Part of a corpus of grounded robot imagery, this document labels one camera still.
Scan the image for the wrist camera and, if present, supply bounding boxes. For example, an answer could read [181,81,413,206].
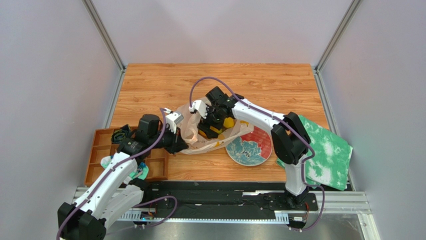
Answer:
[163,108,184,134]
[188,100,208,119]

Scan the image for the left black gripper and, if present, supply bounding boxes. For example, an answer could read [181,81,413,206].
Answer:
[148,124,189,155]

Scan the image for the purple cable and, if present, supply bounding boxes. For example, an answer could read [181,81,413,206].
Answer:
[188,76,326,233]
[55,107,179,240]

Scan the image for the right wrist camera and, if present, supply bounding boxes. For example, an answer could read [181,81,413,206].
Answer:
[188,100,208,119]

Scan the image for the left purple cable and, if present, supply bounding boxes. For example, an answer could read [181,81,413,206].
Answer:
[55,107,179,240]

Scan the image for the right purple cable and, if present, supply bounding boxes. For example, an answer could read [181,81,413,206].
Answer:
[188,76,326,233]

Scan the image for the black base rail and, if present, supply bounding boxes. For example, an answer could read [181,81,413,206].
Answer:
[142,181,321,221]

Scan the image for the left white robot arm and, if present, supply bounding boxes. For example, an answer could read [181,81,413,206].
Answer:
[56,108,188,240]

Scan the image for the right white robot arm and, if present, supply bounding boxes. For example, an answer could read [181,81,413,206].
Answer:
[189,86,311,201]

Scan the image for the red and teal floral plate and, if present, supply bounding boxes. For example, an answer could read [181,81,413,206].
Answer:
[225,126,273,167]

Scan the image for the yellow green fake mango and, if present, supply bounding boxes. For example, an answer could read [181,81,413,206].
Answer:
[223,117,235,129]

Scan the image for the banana print plastic bag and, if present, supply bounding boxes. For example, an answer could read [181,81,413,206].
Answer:
[177,103,254,155]

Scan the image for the green white tie-dye cloth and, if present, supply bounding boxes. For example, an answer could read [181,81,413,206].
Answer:
[276,115,353,195]

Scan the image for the dark bundled cable item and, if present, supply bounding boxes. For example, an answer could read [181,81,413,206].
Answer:
[110,124,132,144]

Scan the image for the wooden compartment tray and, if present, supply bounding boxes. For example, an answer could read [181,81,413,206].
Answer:
[84,128,169,187]

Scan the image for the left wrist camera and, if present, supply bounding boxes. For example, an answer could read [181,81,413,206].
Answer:
[163,108,184,134]

